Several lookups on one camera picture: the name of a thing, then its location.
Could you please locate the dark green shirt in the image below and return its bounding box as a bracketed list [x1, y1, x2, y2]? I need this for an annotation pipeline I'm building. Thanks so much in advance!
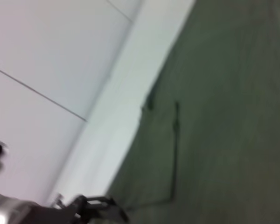
[104, 0, 280, 224]

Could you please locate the small silver plug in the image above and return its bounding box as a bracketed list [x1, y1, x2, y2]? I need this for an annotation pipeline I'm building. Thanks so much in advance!
[53, 193, 64, 207]

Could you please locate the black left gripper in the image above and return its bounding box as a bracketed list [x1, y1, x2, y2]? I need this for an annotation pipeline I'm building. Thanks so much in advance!
[60, 195, 129, 224]

